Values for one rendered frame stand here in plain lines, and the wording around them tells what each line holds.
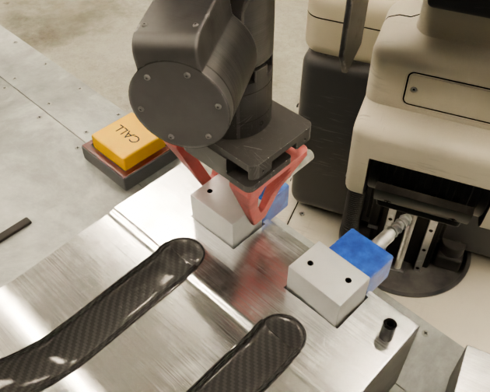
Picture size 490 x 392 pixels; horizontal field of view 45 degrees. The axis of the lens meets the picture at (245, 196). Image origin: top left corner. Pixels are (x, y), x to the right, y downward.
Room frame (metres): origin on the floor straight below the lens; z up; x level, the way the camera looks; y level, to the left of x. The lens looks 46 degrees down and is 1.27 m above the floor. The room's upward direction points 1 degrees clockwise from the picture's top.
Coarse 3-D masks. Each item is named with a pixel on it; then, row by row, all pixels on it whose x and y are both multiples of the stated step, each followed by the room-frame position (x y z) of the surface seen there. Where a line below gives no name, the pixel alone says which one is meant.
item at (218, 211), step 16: (304, 160) 0.41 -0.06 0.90; (208, 192) 0.35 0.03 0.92; (224, 192) 0.34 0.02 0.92; (288, 192) 0.37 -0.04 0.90; (192, 208) 0.34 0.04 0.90; (208, 208) 0.33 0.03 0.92; (224, 208) 0.33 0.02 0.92; (240, 208) 0.33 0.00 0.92; (272, 208) 0.35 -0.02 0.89; (208, 224) 0.33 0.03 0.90; (224, 224) 0.32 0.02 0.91; (240, 224) 0.32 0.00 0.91; (256, 224) 0.33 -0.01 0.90; (224, 240) 0.32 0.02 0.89; (240, 240) 0.32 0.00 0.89
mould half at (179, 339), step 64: (192, 192) 0.37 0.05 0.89; (64, 256) 0.30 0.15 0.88; (128, 256) 0.30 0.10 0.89; (256, 256) 0.30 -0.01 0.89; (0, 320) 0.24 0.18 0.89; (64, 320) 0.24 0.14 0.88; (192, 320) 0.24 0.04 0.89; (256, 320) 0.24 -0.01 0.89; (320, 320) 0.24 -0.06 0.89; (64, 384) 0.19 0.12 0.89; (128, 384) 0.19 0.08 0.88; (192, 384) 0.19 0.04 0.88; (320, 384) 0.19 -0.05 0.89; (384, 384) 0.21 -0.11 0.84
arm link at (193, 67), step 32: (160, 0) 0.29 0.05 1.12; (192, 0) 0.28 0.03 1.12; (224, 0) 0.29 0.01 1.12; (160, 32) 0.26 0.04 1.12; (192, 32) 0.26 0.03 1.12; (224, 32) 0.28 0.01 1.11; (160, 64) 0.25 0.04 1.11; (192, 64) 0.25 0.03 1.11; (224, 64) 0.26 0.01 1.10; (160, 96) 0.25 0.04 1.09; (192, 96) 0.25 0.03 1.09; (224, 96) 0.24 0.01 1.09; (160, 128) 0.25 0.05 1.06; (192, 128) 0.25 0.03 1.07; (224, 128) 0.24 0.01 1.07
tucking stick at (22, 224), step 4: (20, 220) 0.41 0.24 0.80; (24, 220) 0.41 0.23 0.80; (28, 220) 0.41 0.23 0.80; (16, 224) 0.41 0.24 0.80; (20, 224) 0.41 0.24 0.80; (24, 224) 0.41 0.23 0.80; (28, 224) 0.41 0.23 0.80; (8, 228) 0.40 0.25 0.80; (12, 228) 0.40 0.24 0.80; (16, 228) 0.40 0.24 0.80; (20, 228) 0.40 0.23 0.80; (4, 232) 0.40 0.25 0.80; (8, 232) 0.40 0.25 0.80; (12, 232) 0.40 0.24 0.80; (16, 232) 0.40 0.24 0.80; (0, 236) 0.39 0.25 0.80; (4, 236) 0.39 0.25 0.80; (8, 236) 0.39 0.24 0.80; (0, 240) 0.38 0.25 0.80
